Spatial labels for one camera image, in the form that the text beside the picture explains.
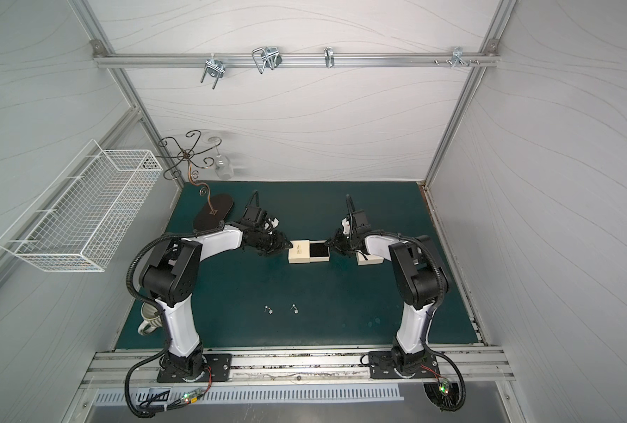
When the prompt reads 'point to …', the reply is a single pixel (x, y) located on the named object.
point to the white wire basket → (75, 226)
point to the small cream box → (308, 251)
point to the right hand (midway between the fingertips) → (326, 242)
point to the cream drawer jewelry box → (370, 260)
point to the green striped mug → (152, 319)
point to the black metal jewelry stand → (210, 220)
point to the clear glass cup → (224, 168)
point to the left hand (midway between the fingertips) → (290, 248)
